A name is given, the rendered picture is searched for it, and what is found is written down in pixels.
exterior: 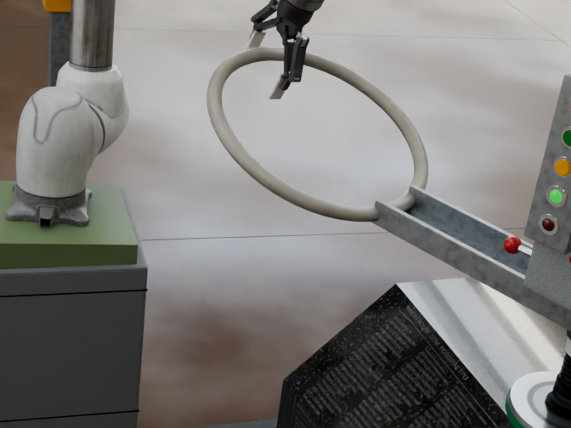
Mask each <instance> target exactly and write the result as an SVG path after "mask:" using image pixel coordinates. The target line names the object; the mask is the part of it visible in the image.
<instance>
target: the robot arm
mask: <svg viewBox="0 0 571 428"><path fill-rule="evenodd" d="M323 2H324V0H270V2H269V4H268V5H266V6H265V7H264V8H262V9H261V10H260V11H258V12H257V13H256V14H254V15H253V16H252V17H251V22H253V24H254V26H253V31H252V33H251V35H250V38H249V42H248V43H247V46H246V49H245V50H247V49H251V48H259V47H260V45H261V43H262V40H263V38H264V36H265V34H266V32H265V31H266V30H267V29H270V28H273V27H276V30H277V32H279V34H280V36H281V38H282V44H283V46H284V73H283V74H280V76H279V78H278V80H277V82H276V83H275V85H274V88H273V90H272V92H271V94H270V95H269V99H281V97H282V96H283V94H284V92H285V90H287V89H288V87H289V86H290V85H291V83H292V82H300V81H301V80H302V70H303V65H304V60H305V54H306V49H307V46H308V43H309V37H305V36H304V35H303V34H302V29H303V27H304V26H305V25H306V24H307V23H308V22H309V21H310V20H311V18H312V16H313V14H314V12H315V11H316V10H318V9H320V8H321V6H322V4H323ZM115 11H116V0H71V34H70V58H69V61H68V62H67V63H66V64H65V65H64V66H63V67H62V68H61V69H60V70H59V73H58V78H57V82H56V87H45V88H43V89H41V90H39V91H38V92H36V93H34V94H33V95H32V96H31V97H30V99H29V100H28V102H27V103H26V105H25V107H24V109H23V111H22V113H21V116H20V122H19V128H18V136H17V145H16V183H14V184H13V189H12V190H13V192H14V193H13V197H12V200H11V203H10V207H9V208H8V209H7V210H6V211H5V219H7V220H9V221H32V222H39V223H40V227H41V228H50V227H51V225H52V224H53V223H62V224H70V225H75V226H78V227H86V226H87V225H88V220H89V218H88V215H87V208H88V201H89V199H90V198H91V197H92V191H91V190H90V189H85V187H86V179H87V175H88V170H89V169H90V167H91V165H92V164H93V161H94V159H95V157H96V155H98V154H100V153H101V152H103V151H104V150H106V149H107V148H108V147H109V146H111V145H112V144H113V143H114V142H115V141H116V140H117V139H118V138H119V136H120V135H121V134H122V132H123V131H124V129H125V127H126V125H127V121H128V117H129V103H128V99H127V95H126V94H125V88H124V82H123V75H122V73H121V72H120V71H119V70H118V68H117V67H116V66H115V65H114V64H112V62H113V45H114V29H115ZM276 11H277V15H276V17H275V18H273V19H270V20H267V21H265V20H266V19H267V18H268V17H269V16H270V15H272V14H273V13H275V12H276ZM263 21H264V22H263ZM291 39H294V41H293V42H288V41H287V40H291ZM289 72H290V73H289Z"/></svg>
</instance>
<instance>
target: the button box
mask: <svg viewBox="0 0 571 428"><path fill-rule="evenodd" d="M570 100H571V72H569V73H567V74H565V75H564V77H563V83H562V86H561V90H560V93H559V97H558V101H557V107H556V110H555V114H554V116H553V120H552V124H551V130H550V133H549V137H548V140H547V144H546V150H545V153H544V157H543V161H542V164H541V168H540V173H539V176H538V180H537V184H536V187H535V191H534V197H533V200H532V204H531V207H530V211H529V217H528V221H527V224H526V227H525V230H524V234H523V235H524V236H526V237H528V238H530V239H533V240H535V241H537V242H539V243H541V244H542V245H545V246H547V247H550V248H552V249H553V250H555V251H558V252H560V253H562V254H564V255H566V254H568V253H569V252H570V251H571V177H569V178H561V177H559V176H558V175H557V174H556V173H555V171H554V167H553V165H554V161H555V160H556V158H558V157H560V156H566V157H568V158H569V159H570V160H571V149H569V148H567V147H566V146H565V145H564V144H563V141H562V138H561V135H562V132H563V129H564V128H566V127H571V112H570V110H569V102H570ZM553 185H557V186H560V187H561V188H563V189H564V191H565V192H566V195H567V201H566V203H565V204H564V205H563V206H561V207H555V206H552V205H551V204H550V203H549V202H548V200H547V198H546V191H547V190H548V189H549V188H550V187H551V186H553ZM547 213H548V214H552V215H553V216H554V217H555V218H556V219H557V220H558V222H559V229H558V231H557V232H556V233H555V234H553V235H548V234H545V233H543V232H542V231H541V229H540V226H539V220H540V217H541V216H542V215H544V214H547Z"/></svg>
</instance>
